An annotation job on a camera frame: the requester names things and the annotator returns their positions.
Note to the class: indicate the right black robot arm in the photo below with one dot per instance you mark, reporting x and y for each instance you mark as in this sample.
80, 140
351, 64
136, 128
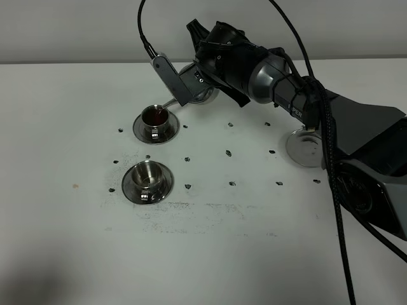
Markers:
370, 140

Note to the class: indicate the near steel saucer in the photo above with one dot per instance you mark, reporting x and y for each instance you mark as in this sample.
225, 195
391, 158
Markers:
132, 194

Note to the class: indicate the near stainless steel teacup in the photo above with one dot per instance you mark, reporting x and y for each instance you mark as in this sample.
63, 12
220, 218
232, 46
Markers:
147, 177

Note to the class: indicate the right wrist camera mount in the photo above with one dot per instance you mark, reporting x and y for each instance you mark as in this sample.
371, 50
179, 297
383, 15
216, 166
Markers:
169, 75

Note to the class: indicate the stainless steel teapot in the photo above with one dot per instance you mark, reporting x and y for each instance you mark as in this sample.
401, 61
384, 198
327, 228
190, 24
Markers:
202, 91

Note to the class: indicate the far stainless steel teacup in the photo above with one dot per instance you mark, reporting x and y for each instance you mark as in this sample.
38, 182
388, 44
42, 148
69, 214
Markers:
155, 121

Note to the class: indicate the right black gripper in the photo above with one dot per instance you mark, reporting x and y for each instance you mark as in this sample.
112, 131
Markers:
226, 57

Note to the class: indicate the teapot steel saucer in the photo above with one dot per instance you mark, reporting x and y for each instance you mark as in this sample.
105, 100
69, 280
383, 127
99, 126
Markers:
305, 148

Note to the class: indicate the stainless steel teacup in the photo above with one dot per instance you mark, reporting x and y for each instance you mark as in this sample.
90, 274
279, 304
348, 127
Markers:
147, 177
155, 121

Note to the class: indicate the far steel saucer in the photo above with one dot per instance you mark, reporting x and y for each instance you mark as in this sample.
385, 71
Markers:
141, 135

